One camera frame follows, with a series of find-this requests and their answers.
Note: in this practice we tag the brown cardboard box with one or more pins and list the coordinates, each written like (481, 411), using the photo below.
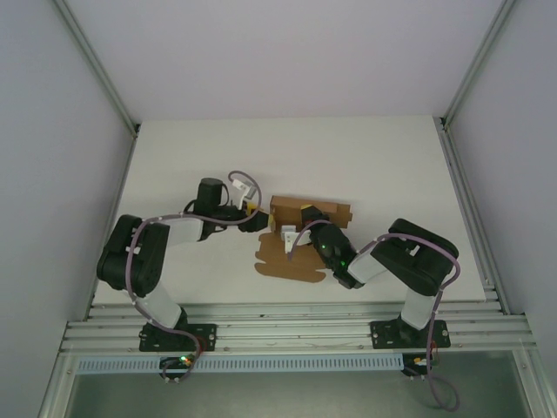
(283, 261)

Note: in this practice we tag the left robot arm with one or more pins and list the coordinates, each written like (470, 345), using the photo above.
(130, 261)

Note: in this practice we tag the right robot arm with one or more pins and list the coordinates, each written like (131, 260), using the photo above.
(418, 261)

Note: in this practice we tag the black controller board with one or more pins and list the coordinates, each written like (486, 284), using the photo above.
(174, 361)
(413, 361)

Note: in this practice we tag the grey metal panel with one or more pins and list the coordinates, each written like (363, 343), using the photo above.
(283, 396)

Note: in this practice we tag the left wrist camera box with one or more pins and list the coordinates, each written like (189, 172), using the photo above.
(241, 185)

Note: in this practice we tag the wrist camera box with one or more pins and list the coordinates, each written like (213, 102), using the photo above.
(241, 185)
(289, 237)

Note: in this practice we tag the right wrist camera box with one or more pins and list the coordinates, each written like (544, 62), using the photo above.
(289, 237)

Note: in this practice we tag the aluminium mounting rail bed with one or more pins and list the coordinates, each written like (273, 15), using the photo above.
(296, 322)

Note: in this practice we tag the aluminium table side rail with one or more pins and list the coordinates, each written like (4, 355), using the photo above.
(124, 180)
(461, 191)

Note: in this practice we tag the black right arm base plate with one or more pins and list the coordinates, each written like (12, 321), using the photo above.
(383, 335)

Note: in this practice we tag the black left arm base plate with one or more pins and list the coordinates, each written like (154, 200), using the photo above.
(204, 337)

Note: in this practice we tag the aluminium frame post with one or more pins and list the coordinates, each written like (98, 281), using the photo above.
(474, 61)
(100, 74)

